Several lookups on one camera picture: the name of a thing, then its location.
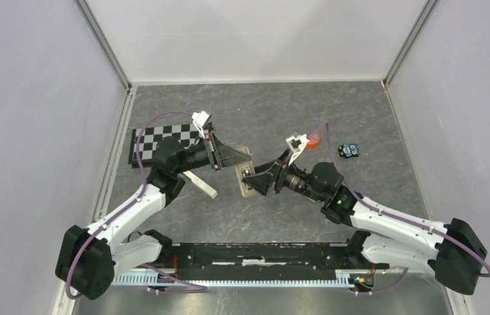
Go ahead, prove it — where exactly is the purple cable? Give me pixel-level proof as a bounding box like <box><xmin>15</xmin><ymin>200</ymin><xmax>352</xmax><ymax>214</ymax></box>
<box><xmin>65</xmin><ymin>112</ymin><xmax>196</xmax><ymax>301</ymax></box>
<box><xmin>307</xmin><ymin>121</ymin><xmax>490</xmax><ymax>278</ymax></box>

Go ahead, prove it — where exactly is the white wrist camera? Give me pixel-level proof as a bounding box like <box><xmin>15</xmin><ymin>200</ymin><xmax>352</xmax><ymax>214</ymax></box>
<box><xmin>286</xmin><ymin>133</ymin><xmax>309</xmax><ymax>165</ymax></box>
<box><xmin>191</xmin><ymin>110</ymin><xmax>212</xmax><ymax>139</ymax></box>

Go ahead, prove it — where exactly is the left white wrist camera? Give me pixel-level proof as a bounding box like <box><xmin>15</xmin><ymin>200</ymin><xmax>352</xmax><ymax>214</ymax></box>
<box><xmin>191</xmin><ymin>110</ymin><xmax>212</xmax><ymax>139</ymax></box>

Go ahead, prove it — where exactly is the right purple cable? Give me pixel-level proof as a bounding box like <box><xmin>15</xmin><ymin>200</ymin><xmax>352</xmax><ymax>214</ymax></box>
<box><xmin>307</xmin><ymin>121</ymin><xmax>490</xmax><ymax>278</ymax></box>

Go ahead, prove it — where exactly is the blue owl toy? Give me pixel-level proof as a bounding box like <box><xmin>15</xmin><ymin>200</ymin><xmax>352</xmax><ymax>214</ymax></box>
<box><xmin>338</xmin><ymin>144</ymin><xmax>359</xmax><ymax>159</ymax></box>

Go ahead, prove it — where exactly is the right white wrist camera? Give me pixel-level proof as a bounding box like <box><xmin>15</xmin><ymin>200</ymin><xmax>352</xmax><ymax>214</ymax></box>
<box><xmin>286</xmin><ymin>133</ymin><xmax>309</xmax><ymax>165</ymax></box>

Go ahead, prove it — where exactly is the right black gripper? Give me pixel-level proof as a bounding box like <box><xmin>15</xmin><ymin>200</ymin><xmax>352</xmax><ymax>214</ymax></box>
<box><xmin>242</xmin><ymin>148</ymin><xmax>325</xmax><ymax>203</ymax></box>

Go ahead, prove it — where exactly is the white rectangular block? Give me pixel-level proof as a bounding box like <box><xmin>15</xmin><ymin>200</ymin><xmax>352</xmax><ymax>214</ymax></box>
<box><xmin>183</xmin><ymin>171</ymin><xmax>217</xmax><ymax>199</ymax></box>

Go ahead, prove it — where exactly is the black white checkerboard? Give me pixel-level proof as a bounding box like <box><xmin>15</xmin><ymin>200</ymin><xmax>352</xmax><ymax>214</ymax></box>
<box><xmin>128</xmin><ymin>122</ymin><xmax>214</xmax><ymax>166</ymax></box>

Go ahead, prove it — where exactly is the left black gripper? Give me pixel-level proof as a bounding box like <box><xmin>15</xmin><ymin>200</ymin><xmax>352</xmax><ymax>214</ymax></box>
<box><xmin>174</xmin><ymin>131</ymin><xmax>251</xmax><ymax>174</ymax></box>

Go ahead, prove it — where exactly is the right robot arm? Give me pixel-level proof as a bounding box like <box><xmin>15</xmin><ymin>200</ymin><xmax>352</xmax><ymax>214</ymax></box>
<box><xmin>238</xmin><ymin>150</ymin><xmax>490</xmax><ymax>295</ymax></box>

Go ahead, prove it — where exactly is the beige remote control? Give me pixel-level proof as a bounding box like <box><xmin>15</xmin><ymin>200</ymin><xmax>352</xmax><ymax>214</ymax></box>
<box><xmin>234</xmin><ymin>146</ymin><xmax>258</xmax><ymax>198</ymax></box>

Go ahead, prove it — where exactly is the orange semicircular piece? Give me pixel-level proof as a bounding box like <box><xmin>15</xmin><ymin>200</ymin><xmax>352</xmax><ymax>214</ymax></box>
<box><xmin>306</xmin><ymin>133</ymin><xmax>321</xmax><ymax>149</ymax></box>

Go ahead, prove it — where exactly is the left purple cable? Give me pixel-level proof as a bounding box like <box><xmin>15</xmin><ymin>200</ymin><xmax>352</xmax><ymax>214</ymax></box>
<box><xmin>65</xmin><ymin>112</ymin><xmax>196</xmax><ymax>301</ymax></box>

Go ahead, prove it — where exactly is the white slotted cable duct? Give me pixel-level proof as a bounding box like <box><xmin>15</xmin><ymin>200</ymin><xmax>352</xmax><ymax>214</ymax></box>
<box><xmin>112</xmin><ymin>269</ymin><xmax>373</xmax><ymax>289</ymax></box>

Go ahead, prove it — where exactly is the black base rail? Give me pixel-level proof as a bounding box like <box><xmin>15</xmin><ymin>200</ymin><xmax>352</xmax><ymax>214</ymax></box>
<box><xmin>151</xmin><ymin>242</ymin><xmax>390</xmax><ymax>282</ymax></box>

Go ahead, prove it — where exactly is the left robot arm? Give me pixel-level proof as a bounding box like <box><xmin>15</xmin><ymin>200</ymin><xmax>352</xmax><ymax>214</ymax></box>
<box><xmin>55</xmin><ymin>133</ymin><xmax>251</xmax><ymax>300</ymax></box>

